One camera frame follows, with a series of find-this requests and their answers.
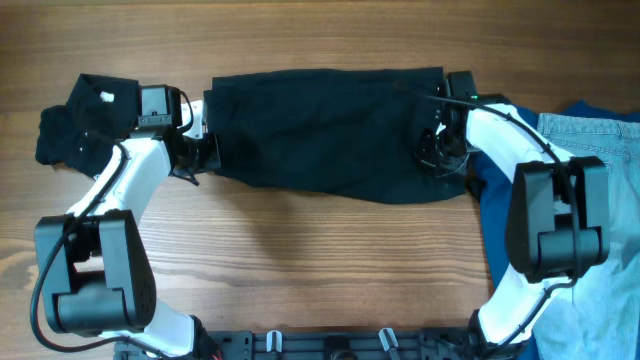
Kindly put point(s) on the black shorts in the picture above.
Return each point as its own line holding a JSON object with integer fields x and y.
{"x": 347, "y": 133}

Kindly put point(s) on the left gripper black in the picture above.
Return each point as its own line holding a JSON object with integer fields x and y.
{"x": 214, "y": 157}

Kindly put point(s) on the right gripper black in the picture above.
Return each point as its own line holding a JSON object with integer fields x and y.
{"x": 425, "y": 154}

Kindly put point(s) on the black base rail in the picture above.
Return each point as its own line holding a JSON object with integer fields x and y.
{"x": 386, "y": 343}

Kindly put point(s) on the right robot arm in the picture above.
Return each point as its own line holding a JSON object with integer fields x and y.
{"x": 557, "y": 226}

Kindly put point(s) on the folded black polo shirt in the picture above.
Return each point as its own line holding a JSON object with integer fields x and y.
{"x": 82, "y": 132}

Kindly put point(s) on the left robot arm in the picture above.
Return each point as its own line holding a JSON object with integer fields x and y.
{"x": 95, "y": 285}

